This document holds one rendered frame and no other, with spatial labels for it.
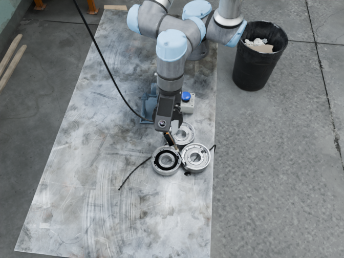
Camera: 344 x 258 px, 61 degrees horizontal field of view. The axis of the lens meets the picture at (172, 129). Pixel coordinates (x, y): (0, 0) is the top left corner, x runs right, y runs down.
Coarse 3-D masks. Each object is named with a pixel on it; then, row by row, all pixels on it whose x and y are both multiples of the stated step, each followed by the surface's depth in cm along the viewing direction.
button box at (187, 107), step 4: (180, 92) 118; (192, 96) 116; (184, 100) 115; (188, 100) 115; (192, 100) 115; (184, 104) 114; (188, 104) 114; (192, 104) 114; (184, 108) 115; (188, 108) 114; (192, 108) 114; (184, 112) 117; (188, 112) 117; (192, 112) 116
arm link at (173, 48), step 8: (168, 32) 72; (176, 32) 72; (160, 40) 70; (168, 40) 70; (176, 40) 70; (184, 40) 71; (160, 48) 71; (168, 48) 70; (176, 48) 70; (184, 48) 72; (160, 56) 72; (168, 56) 71; (176, 56) 71; (184, 56) 74; (160, 64) 74; (168, 64) 73; (176, 64) 73; (184, 64) 76; (160, 72) 76; (168, 72) 75; (176, 72) 75
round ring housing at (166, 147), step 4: (160, 148) 105; (164, 148) 105; (168, 148) 105; (172, 148) 105; (156, 152) 105; (176, 152) 105; (152, 156) 102; (160, 156) 104; (164, 156) 105; (168, 156) 105; (172, 156) 104; (152, 160) 102; (160, 160) 103; (172, 160) 103; (180, 160) 102; (152, 164) 102; (160, 164) 102; (172, 164) 102; (180, 164) 102; (156, 168) 100; (176, 168) 100; (160, 172) 100; (164, 172) 99; (168, 172) 99; (172, 172) 100
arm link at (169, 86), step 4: (160, 80) 78; (164, 80) 78; (168, 80) 83; (172, 80) 83; (176, 80) 78; (180, 80) 79; (160, 84) 80; (164, 84) 79; (168, 84) 78; (172, 84) 78; (176, 84) 79; (180, 84) 80; (160, 88) 81; (164, 88) 80; (168, 88) 79; (172, 88) 79; (176, 88) 80
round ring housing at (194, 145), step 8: (192, 144) 106; (200, 144) 105; (184, 152) 105; (192, 152) 105; (200, 152) 105; (208, 152) 104; (184, 160) 103; (200, 160) 103; (208, 160) 103; (192, 168) 100; (200, 168) 100
